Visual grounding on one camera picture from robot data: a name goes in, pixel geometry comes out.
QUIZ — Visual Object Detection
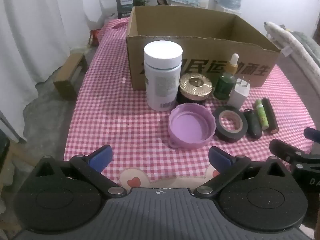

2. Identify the black electrical tape roll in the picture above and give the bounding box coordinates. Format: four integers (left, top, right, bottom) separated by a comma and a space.
213, 106, 248, 143

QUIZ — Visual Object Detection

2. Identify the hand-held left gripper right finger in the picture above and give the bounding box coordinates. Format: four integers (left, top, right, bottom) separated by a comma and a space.
194, 146, 290, 198

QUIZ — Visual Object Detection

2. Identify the wooden stool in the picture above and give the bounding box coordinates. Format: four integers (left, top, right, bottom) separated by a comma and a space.
53, 52, 88, 101

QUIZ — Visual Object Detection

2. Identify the black oval key fob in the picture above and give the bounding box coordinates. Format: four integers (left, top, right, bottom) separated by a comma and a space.
243, 108, 262, 139

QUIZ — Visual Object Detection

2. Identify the white charger plug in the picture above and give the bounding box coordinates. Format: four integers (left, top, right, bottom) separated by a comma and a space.
227, 78, 251, 110

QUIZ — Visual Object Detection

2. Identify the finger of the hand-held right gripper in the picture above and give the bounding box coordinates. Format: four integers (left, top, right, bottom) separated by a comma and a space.
303, 127, 320, 142
269, 139, 308, 168

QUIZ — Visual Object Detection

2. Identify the brown cardboard box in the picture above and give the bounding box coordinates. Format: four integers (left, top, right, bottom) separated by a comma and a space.
126, 6, 281, 91

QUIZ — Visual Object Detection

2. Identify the green lip balm tube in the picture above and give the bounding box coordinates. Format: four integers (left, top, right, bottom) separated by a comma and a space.
255, 99, 269, 130

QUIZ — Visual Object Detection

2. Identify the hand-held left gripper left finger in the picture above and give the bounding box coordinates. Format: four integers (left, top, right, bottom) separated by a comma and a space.
34, 144, 128, 198

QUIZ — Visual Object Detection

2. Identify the grey green blanket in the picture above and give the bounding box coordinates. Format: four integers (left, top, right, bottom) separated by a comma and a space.
279, 24, 320, 64

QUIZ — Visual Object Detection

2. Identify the dark jar with gold lid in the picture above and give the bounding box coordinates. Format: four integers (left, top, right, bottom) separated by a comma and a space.
177, 73, 213, 106

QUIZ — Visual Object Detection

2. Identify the purple plastic lid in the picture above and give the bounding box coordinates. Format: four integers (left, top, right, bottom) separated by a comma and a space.
168, 103, 217, 149

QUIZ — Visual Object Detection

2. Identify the white plastic supplement bottle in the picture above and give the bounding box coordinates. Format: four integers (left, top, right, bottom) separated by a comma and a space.
143, 41, 183, 112

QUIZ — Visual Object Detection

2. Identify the white curtain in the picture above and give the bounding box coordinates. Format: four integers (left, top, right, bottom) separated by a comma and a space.
0, 0, 102, 144

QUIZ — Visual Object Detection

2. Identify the green glass dropper bottle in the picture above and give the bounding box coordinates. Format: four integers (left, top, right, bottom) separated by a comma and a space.
213, 53, 241, 101

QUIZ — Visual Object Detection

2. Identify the white fluffy blanket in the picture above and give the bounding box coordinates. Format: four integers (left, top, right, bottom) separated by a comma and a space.
264, 21, 320, 87

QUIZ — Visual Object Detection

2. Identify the red packet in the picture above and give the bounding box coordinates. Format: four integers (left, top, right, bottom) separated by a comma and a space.
89, 29, 101, 46

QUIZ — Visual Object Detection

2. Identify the black cylindrical battery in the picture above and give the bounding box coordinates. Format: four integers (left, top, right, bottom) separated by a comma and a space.
261, 98, 279, 134

